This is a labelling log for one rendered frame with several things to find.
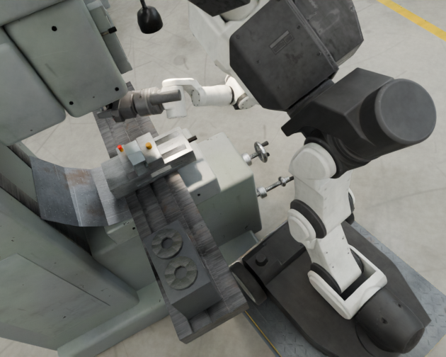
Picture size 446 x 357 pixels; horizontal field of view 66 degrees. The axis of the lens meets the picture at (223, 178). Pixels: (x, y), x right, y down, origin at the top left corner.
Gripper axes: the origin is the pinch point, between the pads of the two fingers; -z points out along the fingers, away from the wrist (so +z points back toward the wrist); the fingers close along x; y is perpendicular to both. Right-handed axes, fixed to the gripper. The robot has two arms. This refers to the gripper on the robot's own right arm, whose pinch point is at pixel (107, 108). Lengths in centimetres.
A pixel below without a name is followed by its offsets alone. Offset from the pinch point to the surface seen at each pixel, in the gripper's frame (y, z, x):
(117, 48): -19.0, 11.4, -3.0
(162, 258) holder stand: 14, 18, 49
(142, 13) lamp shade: -23.1, 19.7, -11.7
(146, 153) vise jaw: 21.8, 5.8, 3.2
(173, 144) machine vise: 25.9, 14.8, -3.1
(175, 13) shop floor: 123, -29, -274
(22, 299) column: 44, -48, 48
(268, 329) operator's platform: 84, 43, 57
